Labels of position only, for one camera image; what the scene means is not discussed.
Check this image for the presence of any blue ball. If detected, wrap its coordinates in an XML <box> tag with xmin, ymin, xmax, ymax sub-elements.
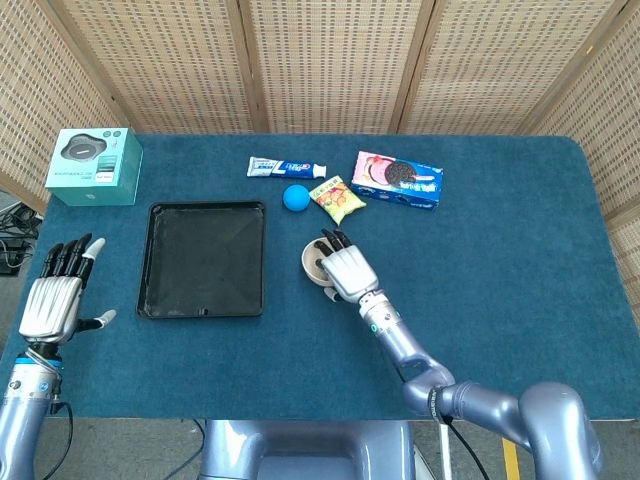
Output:
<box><xmin>282</xmin><ymin>184</ymin><xmax>311</xmax><ymax>213</ymax></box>

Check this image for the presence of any cream ribbed bowl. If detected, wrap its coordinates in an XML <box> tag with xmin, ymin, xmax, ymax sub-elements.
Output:
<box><xmin>300</xmin><ymin>238</ymin><xmax>335</xmax><ymax>287</ymax></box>

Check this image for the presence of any blue cookie box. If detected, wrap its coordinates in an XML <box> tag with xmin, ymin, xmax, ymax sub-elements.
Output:
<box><xmin>350</xmin><ymin>150</ymin><xmax>445</xmax><ymax>213</ymax></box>

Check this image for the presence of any white table leg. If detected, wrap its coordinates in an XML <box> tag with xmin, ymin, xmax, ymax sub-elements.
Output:
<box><xmin>438</xmin><ymin>420</ymin><xmax>454</xmax><ymax>480</ymax></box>

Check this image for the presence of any teal product box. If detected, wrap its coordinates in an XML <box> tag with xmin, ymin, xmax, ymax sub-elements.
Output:
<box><xmin>44</xmin><ymin>127</ymin><xmax>144</xmax><ymax>207</ymax></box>

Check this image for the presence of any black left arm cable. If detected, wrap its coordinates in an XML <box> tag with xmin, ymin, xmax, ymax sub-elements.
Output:
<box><xmin>47</xmin><ymin>397</ymin><xmax>76</xmax><ymax>480</ymax></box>

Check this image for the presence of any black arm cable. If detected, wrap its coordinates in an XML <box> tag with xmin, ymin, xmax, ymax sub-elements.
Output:
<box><xmin>47</xmin><ymin>397</ymin><xmax>76</xmax><ymax>480</ymax></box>
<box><xmin>434</xmin><ymin>384</ymin><xmax>489</xmax><ymax>480</ymax></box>

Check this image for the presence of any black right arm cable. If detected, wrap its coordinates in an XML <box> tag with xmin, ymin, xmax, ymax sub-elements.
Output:
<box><xmin>434</xmin><ymin>384</ymin><xmax>489</xmax><ymax>480</ymax></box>

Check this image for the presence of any black plastic tray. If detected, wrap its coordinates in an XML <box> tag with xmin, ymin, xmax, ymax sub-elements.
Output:
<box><xmin>135</xmin><ymin>200</ymin><xmax>266</xmax><ymax>320</ymax></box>

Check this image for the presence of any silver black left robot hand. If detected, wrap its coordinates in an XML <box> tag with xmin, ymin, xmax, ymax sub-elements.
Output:
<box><xmin>18</xmin><ymin>232</ymin><xmax>118</xmax><ymax>346</ymax></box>

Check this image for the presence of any black floor cable tangle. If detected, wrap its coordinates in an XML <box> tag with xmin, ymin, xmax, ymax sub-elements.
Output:
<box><xmin>0</xmin><ymin>202</ymin><xmax>44</xmax><ymax>276</ymax></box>

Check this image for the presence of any yellow snack packet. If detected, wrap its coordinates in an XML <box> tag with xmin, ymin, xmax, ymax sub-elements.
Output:
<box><xmin>308</xmin><ymin>174</ymin><xmax>368</xmax><ymax>227</ymax></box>

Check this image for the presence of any white blue toothpaste tube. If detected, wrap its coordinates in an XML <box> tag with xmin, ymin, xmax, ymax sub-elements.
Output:
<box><xmin>245</xmin><ymin>155</ymin><xmax>329</xmax><ymax>180</ymax></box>

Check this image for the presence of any grey-blue robot torso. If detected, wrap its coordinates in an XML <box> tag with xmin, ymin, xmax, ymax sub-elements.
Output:
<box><xmin>199</xmin><ymin>419</ymin><xmax>416</xmax><ymax>480</ymax></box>

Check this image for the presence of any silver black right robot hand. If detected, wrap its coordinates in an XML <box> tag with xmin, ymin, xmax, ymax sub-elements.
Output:
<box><xmin>312</xmin><ymin>228</ymin><xmax>381</xmax><ymax>305</ymax></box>

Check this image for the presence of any woven bamboo screen panel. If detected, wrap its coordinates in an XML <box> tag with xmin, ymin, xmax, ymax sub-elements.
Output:
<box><xmin>0</xmin><ymin>0</ymin><xmax>132</xmax><ymax>214</ymax></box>
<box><xmin>234</xmin><ymin>0</ymin><xmax>436</xmax><ymax>135</ymax></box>
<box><xmin>519</xmin><ymin>0</ymin><xmax>640</xmax><ymax>361</ymax></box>
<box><xmin>387</xmin><ymin>0</ymin><xmax>629</xmax><ymax>136</ymax></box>
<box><xmin>47</xmin><ymin>0</ymin><xmax>269</xmax><ymax>135</ymax></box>

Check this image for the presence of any blue table cloth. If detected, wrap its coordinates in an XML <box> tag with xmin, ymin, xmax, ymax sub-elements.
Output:
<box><xmin>0</xmin><ymin>132</ymin><xmax>640</xmax><ymax>422</ymax></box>

